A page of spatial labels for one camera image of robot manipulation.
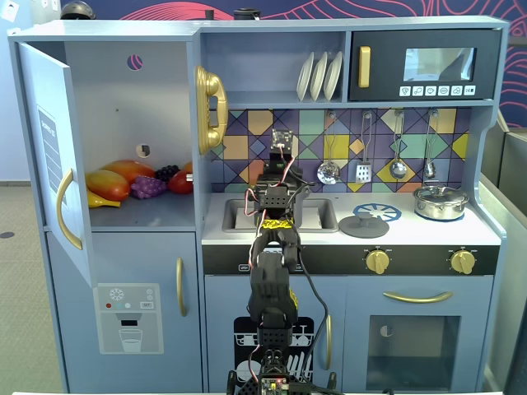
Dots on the white toy plate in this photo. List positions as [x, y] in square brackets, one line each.
[318, 78]
[332, 76]
[304, 80]

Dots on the white wall outlet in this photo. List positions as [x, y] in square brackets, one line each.
[9, 9]

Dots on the grey toy sink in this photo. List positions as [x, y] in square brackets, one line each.
[236, 214]

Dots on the metal spoon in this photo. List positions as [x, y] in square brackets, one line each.
[430, 168]

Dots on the metal skimmer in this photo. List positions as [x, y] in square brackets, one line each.
[328, 173]

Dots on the large orange toy mango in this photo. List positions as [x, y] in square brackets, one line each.
[127, 168]

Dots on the grey office partition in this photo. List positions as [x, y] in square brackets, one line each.
[510, 247]

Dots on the red toy fruit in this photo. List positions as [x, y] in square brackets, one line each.
[179, 183]

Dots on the purple toy grapes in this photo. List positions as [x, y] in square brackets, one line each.
[148, 187]

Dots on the black round object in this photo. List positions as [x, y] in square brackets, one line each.
[247, 14]

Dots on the metal slotted spatula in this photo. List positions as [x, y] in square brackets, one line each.
[363, 173]

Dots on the steel pot lid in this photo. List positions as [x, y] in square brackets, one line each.
[440, 192]

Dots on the controller circuit board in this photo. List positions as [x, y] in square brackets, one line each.
[273, 387]

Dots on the yellow toy banana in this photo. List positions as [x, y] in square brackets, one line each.
[99, 202]

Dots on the blue toy kitchen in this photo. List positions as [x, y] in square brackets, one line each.
[432, 234]

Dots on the dishwasher door with dish print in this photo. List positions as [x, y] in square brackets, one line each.
[222, 296]

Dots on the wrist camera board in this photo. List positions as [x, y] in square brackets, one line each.
[283, 140]

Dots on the dark toy grapes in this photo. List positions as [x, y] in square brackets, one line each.
[166, 173]

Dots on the metal ladle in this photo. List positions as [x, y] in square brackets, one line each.
[397, 168]

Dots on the oven door with window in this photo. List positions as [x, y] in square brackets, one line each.
[358, 304]

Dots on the dark floor socket cover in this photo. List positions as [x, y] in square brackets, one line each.
[6, 235]

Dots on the gold stove knob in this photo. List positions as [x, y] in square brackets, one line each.
[378, 261]
[462, 261]

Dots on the freezer door with dispenser print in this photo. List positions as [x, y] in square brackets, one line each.
[136, 255]

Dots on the dark helmet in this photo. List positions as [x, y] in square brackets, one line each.
[78, 10]

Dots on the yellow red toy mango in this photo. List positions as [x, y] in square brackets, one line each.
[107, 185]

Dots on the black toy microwave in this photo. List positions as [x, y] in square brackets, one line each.
[383, 61]

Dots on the steel toy pot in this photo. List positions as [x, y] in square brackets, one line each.
[440, 209]

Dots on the grey round lid with knob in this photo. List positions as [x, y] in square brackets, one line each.
[362, 229]

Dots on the blue fridge door with list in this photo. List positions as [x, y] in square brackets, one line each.
[37, 82]

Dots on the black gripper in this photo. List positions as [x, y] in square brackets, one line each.
[277, 174]

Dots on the gold toy telephone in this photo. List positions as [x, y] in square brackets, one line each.
[206, 86]

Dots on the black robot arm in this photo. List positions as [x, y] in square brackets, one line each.
[271, 288]

